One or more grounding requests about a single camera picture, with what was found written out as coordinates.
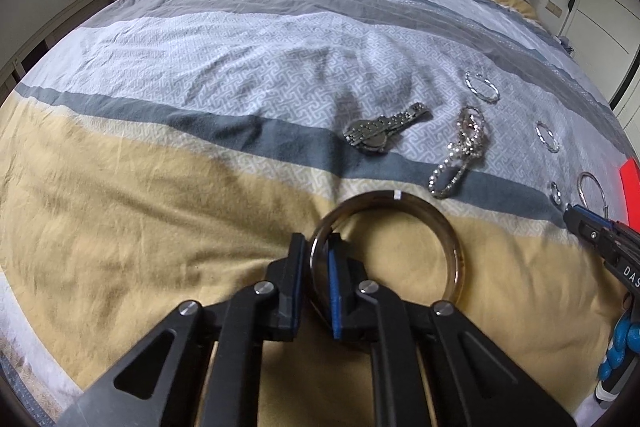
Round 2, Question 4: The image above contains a red jewelry box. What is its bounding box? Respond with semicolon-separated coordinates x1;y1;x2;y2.
618;157;640;228

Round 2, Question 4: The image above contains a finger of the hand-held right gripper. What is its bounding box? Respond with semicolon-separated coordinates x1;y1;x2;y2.
575;205;640;248
563;205;618;258

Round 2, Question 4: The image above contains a silver metal wristwatch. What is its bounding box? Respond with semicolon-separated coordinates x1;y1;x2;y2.
344;103;432;154

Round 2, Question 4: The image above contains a striped grey yellow duvet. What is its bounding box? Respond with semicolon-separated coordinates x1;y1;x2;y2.
0;0;640;427

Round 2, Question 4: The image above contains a thin silver hoop bangle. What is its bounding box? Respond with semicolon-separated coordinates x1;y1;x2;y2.
576;172;609;214

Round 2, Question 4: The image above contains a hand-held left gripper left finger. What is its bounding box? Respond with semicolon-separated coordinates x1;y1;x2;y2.
57;233;307;427

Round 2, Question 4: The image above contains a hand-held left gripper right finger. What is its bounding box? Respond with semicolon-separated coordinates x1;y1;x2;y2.
326;233;578;427

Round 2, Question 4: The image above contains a rhinestone cluster bracelet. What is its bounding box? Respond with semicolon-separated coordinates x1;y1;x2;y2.
455;106;487;168

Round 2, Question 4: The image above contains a twisted silver bangle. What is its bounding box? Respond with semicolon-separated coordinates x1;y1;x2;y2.
535;121;560;154
465;72;501;104

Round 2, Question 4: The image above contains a person's right hand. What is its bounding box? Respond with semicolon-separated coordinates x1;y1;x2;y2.
599;307;640;382

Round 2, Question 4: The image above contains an amber brown translucent bangle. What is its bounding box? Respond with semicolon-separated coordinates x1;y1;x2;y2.
308;192;465;350

